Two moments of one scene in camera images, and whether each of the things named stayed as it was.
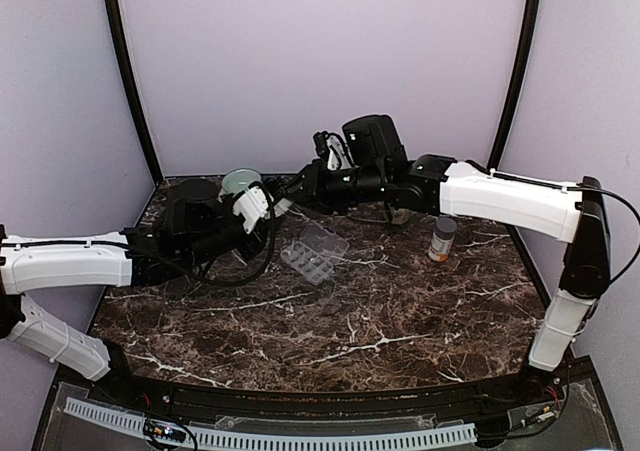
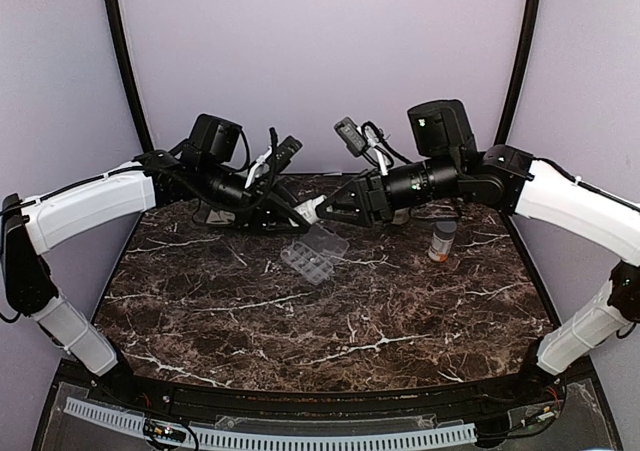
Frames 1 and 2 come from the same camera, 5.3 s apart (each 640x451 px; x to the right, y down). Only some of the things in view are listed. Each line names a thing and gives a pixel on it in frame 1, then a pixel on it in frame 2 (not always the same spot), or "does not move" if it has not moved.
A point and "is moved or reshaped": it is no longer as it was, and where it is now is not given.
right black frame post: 532,23 does not move
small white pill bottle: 281,207 is moved or reshaped
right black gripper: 311,189 to 377,197
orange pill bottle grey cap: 442,240 does not move
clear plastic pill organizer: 315,253 does not move
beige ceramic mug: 401,216 does not move
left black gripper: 252,250 to 262,205
